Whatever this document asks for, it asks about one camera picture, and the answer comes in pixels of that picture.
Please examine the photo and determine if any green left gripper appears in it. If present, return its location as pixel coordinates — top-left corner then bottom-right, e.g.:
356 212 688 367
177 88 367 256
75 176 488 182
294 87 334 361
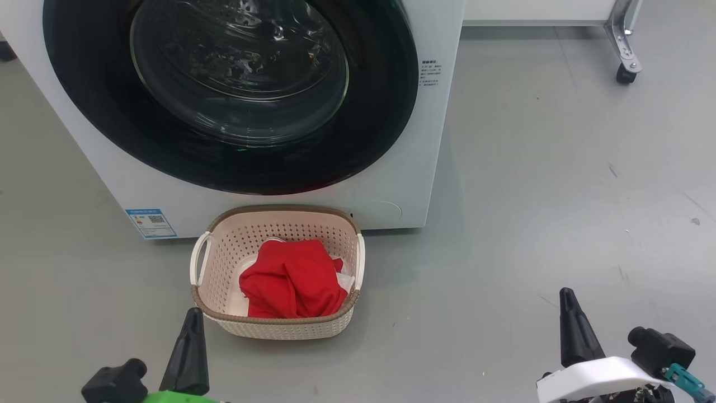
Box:
140 308 224 403

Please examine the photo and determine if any red and white garment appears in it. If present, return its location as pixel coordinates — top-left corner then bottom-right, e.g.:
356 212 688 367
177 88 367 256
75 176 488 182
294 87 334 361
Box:
239 239 356 318

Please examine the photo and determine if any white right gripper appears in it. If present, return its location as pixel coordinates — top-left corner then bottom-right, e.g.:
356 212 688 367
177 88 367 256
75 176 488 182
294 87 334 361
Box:
536 288 679 403

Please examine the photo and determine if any blue energy label sticker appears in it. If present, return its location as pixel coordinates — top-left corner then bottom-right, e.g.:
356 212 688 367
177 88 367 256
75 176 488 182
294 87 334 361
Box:
125 208 177 240

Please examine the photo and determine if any white front-load washing machine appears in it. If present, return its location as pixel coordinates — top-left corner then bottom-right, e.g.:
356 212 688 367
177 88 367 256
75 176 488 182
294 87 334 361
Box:
0 0 465 240

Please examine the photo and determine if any cream perforated laundry basket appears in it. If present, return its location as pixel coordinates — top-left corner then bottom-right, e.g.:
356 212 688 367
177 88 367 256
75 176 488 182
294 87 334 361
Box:
189 204 366 340

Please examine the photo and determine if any teal plug right camera cable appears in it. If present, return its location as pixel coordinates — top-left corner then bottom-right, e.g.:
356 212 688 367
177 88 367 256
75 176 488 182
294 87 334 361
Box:
663 363 716 403

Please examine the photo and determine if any round glass washing machine door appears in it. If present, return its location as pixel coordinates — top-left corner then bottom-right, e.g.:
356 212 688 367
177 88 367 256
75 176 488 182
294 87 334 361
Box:
42 0 420 196

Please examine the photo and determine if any white table with caster leg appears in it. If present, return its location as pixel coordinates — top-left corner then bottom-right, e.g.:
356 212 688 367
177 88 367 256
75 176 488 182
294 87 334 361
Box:
463 0 644 86

